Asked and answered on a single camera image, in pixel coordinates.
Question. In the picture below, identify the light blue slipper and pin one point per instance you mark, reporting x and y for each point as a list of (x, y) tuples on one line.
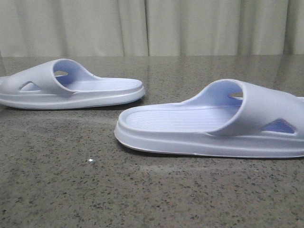
[(227, 118), (66, 84)]

